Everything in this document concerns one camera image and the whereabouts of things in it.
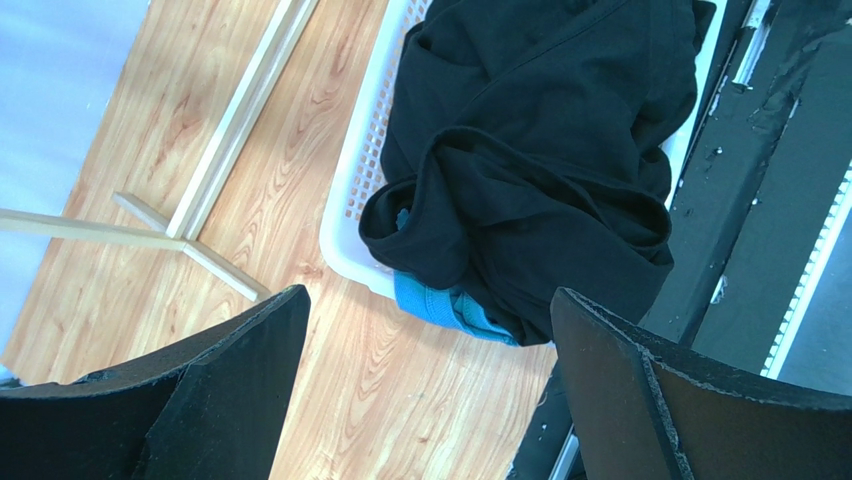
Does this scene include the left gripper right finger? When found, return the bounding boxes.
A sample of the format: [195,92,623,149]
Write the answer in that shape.
[551,288,851,479]

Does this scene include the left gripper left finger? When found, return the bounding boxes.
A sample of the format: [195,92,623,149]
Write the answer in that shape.
[1,285,311,479]

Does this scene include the blue tank top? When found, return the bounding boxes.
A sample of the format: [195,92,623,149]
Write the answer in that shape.
[392,206,520,347]

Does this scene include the black top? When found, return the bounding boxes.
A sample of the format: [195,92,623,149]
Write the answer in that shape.
[359,1,714,346]

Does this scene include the wooden clothes rack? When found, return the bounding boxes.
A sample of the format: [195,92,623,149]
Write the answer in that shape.
[1,0,317,302]

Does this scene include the white plastic basket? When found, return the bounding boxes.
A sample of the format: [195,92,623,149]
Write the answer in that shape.
[318,0,730,301]

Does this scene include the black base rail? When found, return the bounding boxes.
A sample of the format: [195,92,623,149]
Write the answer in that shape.
[508,1,851,479]

